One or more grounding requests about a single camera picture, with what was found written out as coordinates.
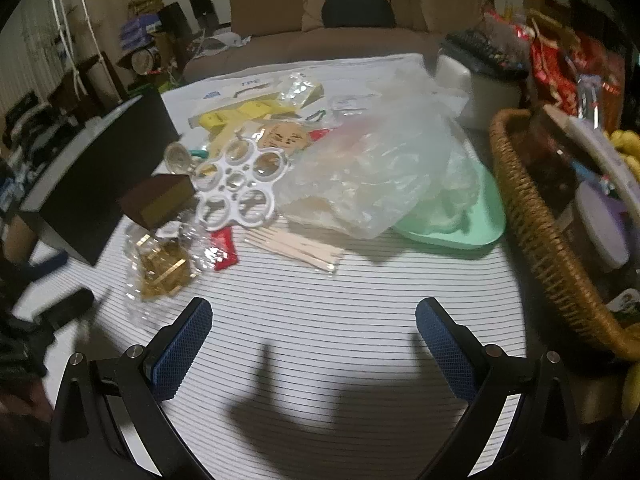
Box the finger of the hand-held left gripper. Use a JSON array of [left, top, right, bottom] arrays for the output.
[[20, 251, 69, 283], [37, 287, 96, 332]]

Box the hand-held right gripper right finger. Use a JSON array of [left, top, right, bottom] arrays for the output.
[[415, 297, 586, 480]]

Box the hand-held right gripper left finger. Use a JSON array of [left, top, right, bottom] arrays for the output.
[[48, 297, 214, 480]]

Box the mint green soft item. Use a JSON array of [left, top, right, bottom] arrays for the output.
[[390, 162, 507, 261]]

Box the brown yellow box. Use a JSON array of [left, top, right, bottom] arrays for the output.
[[118, 172, 196, 231]]

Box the clear plastic bag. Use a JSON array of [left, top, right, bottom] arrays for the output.
[[275, 67, 482, 241]]

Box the white lidded container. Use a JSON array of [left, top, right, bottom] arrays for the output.
[[435, 54, 527, 132]]

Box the clear package with gold item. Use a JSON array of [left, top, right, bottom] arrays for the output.
[[121, 219, 227, 313]]

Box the black box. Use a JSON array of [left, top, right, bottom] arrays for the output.
[[19, 92, 181, 267]]

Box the wicker basket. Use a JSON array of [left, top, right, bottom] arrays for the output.
[[489, 107, 640, 362]]

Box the bundle of wooden sticks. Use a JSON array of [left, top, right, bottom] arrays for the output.
[[245, 227, 346, 274]]

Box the small round clear jar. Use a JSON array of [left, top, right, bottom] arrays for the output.
[[166, 142, 194, 174]]

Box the white round tub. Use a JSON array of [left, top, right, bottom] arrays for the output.
[[557, 180, 631, 274]]

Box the dark glass jar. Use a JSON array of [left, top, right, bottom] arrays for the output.
[[520, 109, 582, 211]]

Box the yellow packet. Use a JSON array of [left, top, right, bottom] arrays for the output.
[[234, 100, 274, 119], [190, 110, 237, 133]]

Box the round clock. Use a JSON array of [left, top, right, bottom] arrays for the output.
[[131, 45, 164, 77]]

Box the round wooden tag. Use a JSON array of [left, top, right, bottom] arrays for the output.
[[259, 120, 312, 154]]

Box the blue box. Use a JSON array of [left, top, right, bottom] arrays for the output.
[[120, 12, 164, 51]]

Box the white printed flat box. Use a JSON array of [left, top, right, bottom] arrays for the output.
[[190, 72, 288, 123]]

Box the bunch of bananas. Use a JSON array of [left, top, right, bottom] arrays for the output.
[[602, 129, 640, 182]]

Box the black speaker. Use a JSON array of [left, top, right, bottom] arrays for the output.
[[159, 2, 191, 37], [189, 0, 216, 29]]

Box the clear bag with yellow item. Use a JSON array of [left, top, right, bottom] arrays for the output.
[[277, 72, 326, 112]]

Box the white sheet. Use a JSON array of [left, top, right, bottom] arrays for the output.
[[162, 52, 441, 113]]

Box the black remote control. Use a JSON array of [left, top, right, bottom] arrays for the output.
[[444, 29, 531, 81]]

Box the pile of red snack packets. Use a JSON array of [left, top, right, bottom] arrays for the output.
[[520, 0, 632, 131]]

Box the brown sofa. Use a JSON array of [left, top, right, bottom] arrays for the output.
[[182, 0, 501, 82]]

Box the black cushion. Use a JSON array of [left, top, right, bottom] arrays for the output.
[[321, 0, 396, 29]]

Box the tan cushion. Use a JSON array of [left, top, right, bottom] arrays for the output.
[[301, 0, 401, 33]]

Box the white plastic ring holder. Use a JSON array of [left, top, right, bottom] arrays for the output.
[[192, 135, 297, 234]]

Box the white rope rack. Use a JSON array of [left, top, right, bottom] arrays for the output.
[[42, 0, 97, 107]]

